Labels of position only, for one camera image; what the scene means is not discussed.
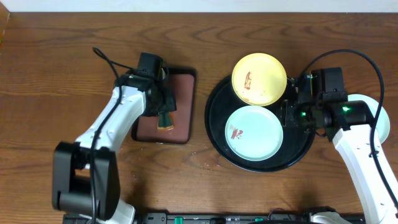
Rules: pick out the light blue plate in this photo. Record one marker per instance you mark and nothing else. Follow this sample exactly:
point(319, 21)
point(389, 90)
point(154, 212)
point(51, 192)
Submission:
point(383, 124)
point(253, 133)

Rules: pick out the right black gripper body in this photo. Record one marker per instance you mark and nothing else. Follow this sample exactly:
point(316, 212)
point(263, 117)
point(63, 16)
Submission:
point(300, 115)

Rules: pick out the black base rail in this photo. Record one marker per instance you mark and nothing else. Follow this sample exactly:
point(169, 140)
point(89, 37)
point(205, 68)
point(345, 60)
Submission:
point(276, 216)

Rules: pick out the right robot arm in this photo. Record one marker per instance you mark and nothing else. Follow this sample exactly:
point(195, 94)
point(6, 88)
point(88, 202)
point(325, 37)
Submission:
point(357, 125)

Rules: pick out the black rectangular water tray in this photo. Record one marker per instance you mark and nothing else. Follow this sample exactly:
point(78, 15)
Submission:
point(145, 129)

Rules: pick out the round black serving tray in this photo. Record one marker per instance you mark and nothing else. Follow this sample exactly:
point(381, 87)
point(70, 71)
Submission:
point(221, 103)

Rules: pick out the light blue plate front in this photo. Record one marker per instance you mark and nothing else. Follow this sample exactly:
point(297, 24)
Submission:
point(383, 124)

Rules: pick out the green yellow sponge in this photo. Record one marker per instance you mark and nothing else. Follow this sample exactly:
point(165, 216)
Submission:
point(165, 121)

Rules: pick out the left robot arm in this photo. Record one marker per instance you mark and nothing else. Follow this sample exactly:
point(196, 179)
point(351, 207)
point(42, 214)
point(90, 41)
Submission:
point(85, 173)

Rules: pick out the yellow plate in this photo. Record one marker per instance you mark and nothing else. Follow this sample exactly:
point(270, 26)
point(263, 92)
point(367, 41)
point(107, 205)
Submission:
point(259, 79)

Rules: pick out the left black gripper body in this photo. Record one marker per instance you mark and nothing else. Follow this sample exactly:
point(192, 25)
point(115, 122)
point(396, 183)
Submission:
point(166, 104)

